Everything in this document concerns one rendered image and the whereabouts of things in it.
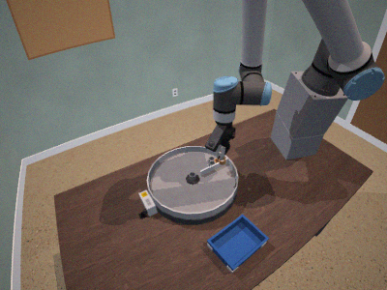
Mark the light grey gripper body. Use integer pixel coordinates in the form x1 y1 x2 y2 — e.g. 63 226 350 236
215 121 236 146

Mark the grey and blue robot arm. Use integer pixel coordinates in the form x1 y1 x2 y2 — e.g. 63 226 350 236
205 0 385 152

